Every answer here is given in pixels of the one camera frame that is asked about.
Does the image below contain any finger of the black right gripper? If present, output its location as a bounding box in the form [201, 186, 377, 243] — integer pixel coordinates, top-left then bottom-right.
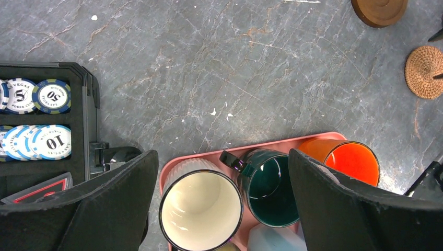
[428, 28, 443, 42]
[433, 73, 443, 79]

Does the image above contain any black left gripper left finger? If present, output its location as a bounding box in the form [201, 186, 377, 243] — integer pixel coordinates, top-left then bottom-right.
[1, 150, 159, 250]

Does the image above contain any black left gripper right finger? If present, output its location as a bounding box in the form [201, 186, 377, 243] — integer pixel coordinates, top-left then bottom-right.
[289, 150, 442, 250]

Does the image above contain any woven rattan coaster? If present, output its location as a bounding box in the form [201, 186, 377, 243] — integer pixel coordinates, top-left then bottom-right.
[405, 45, 442, 99]

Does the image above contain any orange mug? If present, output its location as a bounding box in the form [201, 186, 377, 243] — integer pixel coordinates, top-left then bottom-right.
[298, 139, 380, 187]

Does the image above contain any brown wooden coaster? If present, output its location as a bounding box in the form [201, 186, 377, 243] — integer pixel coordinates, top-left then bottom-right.
[351, 0, 408, 28]

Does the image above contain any red triangle dealer button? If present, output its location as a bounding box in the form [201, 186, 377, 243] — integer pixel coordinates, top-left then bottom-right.
[1, 172, 73, 204]

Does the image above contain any dark green mug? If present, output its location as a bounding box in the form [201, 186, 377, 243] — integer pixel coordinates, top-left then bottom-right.
[219, 148, 300, 228]

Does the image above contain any white ten poker chip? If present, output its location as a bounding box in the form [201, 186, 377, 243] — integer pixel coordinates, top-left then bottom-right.
[29, 124, 72, 161]

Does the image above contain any white ribbed black-rimmed mug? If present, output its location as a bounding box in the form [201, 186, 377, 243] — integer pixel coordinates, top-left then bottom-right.
[159, 158, 243, 250]

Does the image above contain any beige mug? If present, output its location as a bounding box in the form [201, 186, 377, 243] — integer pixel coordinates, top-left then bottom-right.
[216, 242, 240, 251]

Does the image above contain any black poker chip case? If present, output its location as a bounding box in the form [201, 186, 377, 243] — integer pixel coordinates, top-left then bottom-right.
[0, 62, 149, 251]

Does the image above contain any pink plastic tray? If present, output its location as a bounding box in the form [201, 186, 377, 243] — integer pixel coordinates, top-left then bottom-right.
[159, 132, 346, 250]

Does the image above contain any blue fifty poker chip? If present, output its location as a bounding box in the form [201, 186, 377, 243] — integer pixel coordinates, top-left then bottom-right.
[32, 79, 72, 115]

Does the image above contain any white five poker chip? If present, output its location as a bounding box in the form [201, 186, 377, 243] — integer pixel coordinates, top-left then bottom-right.
[6, 78, 37, 115]

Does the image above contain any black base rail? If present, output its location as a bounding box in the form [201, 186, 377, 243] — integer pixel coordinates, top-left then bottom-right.
[404, 152, 442, 203]

